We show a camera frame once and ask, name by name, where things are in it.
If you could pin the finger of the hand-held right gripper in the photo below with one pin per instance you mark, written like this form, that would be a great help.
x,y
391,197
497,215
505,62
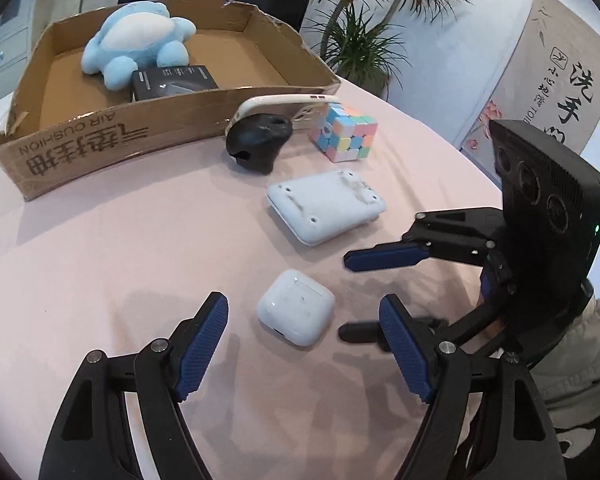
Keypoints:
x,y
360,332
380,256

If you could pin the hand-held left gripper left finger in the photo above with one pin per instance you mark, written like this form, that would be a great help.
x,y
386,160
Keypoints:
x,y
202,345

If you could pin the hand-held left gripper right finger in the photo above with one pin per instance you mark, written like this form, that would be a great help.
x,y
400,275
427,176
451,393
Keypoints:
x,y
405,350

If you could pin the white earbuds case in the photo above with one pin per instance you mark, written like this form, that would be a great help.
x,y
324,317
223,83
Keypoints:
x,y
295,307

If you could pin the clear cream-rimmed phone case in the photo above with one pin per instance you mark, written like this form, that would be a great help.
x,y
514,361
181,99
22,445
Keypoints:
x,y
280,102

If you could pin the brown cardboard box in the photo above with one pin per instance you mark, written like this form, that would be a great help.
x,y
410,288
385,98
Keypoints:
x,y
105,145

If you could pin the person's right forearm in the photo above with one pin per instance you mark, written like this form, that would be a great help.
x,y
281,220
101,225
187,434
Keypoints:
x,y
580,370

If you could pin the white rectangular plastic device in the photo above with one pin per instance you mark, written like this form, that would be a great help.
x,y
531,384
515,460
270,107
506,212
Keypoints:
x,y
325,205

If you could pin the pastel puzzle cube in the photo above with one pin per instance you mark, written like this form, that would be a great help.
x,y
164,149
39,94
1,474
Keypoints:
x,y
345,132

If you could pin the beige standing banner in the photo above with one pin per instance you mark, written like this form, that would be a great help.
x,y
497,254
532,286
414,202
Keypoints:
x,y
545,60

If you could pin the black rounded plastic object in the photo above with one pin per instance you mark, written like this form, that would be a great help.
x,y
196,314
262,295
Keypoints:
x,y
255,140

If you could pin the spiky-leaved potted plant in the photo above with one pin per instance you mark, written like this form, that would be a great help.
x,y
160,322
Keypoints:
x,y
360,45

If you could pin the small black product box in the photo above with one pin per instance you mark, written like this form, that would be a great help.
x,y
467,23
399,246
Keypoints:
x,y
172,82

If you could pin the light blue plush toy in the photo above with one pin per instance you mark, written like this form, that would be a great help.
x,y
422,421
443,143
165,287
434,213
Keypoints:
x,y
130,30

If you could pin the grey metal cabinet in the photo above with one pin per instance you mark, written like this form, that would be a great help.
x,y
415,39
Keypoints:
x,y
5,50

